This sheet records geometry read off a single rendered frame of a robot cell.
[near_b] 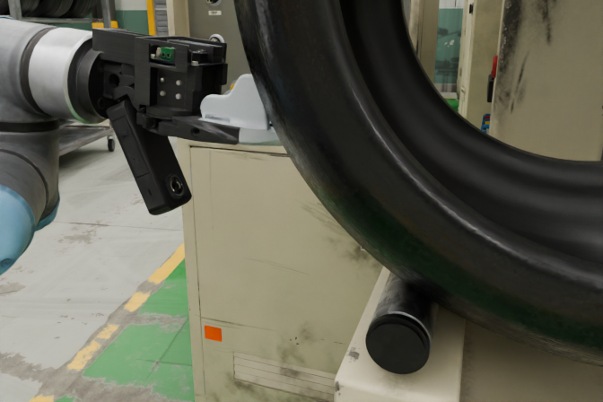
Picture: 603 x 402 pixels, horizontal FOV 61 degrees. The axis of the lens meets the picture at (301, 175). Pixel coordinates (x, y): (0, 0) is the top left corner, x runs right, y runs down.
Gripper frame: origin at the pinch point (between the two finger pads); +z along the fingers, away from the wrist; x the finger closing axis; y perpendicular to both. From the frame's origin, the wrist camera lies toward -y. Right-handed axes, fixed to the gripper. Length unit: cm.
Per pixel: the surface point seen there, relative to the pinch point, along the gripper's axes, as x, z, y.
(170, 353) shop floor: 89, -66, -110
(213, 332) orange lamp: 59, -35, -71
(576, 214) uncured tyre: 14.1, 26.8, -5.5
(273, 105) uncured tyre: -9.2, 1.7, 4.7
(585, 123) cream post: 26.4, 27.6, 2.0
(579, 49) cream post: 26.4, 24.7, 10.2
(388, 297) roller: -7.3, 11.6, -8.3
